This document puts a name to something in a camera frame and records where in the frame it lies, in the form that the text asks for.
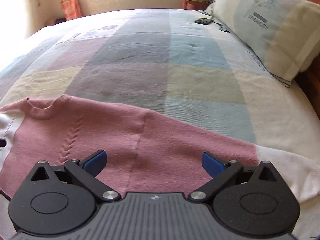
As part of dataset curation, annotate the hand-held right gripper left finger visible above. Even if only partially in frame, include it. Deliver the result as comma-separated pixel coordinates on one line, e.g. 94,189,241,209
30,150,120,202

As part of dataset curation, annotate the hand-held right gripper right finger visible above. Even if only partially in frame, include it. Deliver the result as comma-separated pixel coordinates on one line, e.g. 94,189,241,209
187,151,279,202

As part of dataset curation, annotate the pink and white knit sweater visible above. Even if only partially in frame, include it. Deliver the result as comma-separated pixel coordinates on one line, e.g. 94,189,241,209
0,94,317,203

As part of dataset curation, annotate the pastel patchwork bed sheet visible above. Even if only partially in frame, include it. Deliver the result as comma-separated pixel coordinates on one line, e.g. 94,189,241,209
0,7,320,205

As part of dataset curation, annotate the black phone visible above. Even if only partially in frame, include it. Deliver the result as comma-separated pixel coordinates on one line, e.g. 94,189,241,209
195,17,213,26

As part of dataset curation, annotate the pastel flower print pillow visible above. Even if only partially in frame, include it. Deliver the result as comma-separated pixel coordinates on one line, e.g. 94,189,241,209
203,2,218,18
212,0,320,84

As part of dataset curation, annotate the wooden nightstand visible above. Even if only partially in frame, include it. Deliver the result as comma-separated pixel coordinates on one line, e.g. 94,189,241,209
182,0,213,10

